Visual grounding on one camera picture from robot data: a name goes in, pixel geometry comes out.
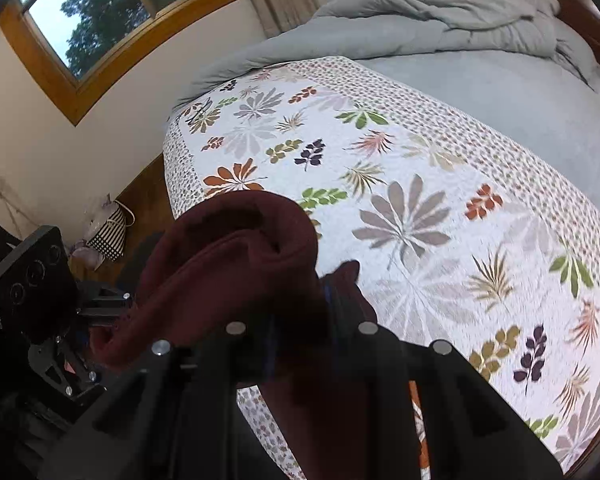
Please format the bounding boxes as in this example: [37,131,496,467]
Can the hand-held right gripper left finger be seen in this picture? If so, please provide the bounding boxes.
[40,317,281,480]

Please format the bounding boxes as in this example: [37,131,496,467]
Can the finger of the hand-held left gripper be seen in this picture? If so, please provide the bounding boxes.
[77,285,133,329]
[27,335,106,401]

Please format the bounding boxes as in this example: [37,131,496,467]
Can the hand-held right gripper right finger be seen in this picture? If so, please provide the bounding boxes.
[322,280,563,480]

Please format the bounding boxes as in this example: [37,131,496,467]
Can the maroon pants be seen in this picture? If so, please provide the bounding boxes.
[87,190,421,480]

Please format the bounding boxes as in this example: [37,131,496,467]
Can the black and white striped bag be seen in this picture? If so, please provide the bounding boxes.
[82,200,136,263]

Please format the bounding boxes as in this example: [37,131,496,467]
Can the floral leaf print quilt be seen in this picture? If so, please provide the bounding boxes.
[161,55,600,480]

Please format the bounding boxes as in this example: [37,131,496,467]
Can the grey-blue duvet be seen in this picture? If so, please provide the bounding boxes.
[172,0,600,108]

